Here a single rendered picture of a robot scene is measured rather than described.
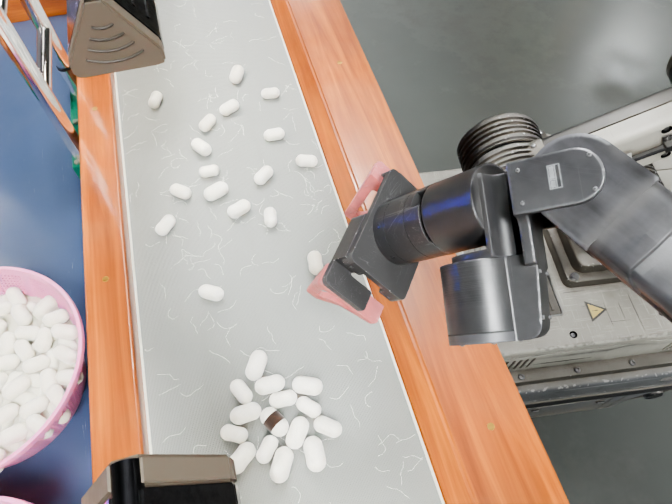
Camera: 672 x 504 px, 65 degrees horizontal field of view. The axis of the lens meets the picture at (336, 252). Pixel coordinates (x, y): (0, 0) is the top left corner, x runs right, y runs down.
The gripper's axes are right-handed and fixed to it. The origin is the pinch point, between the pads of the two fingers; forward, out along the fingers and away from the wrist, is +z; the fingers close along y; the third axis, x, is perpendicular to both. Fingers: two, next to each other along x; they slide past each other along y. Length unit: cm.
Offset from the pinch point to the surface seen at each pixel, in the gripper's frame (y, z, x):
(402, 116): 110, 83, -42
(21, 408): -24.4, 31.8, 12.1
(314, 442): -15.1, 9.1, -12.4
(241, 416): -15.7, 14.8, -5.7
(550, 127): 125, 52, -81
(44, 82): 12.2, 34.3, 34.1
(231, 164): 17.6, 28.8, 8.1
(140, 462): -24.6, -15.6, 12.2
